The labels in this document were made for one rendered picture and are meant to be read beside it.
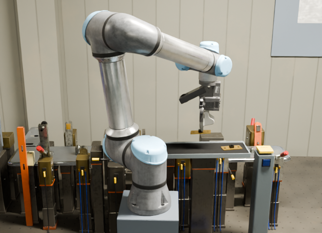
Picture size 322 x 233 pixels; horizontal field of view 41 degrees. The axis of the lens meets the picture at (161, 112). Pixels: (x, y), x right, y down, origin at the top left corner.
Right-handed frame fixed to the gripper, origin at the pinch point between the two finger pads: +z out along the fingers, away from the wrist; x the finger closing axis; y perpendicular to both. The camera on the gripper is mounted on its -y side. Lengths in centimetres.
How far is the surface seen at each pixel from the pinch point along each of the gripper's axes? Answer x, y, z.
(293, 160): 100, 58, 55
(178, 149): -3.9, -8.9, 8.9
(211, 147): 0.3, 4.8, 8.9
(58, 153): 21, -71, 25
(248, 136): 53, 24, 23
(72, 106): 190, -124, 54
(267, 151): 0.5, 27.9, 9.0
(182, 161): 10.0, -8.1, 20.3
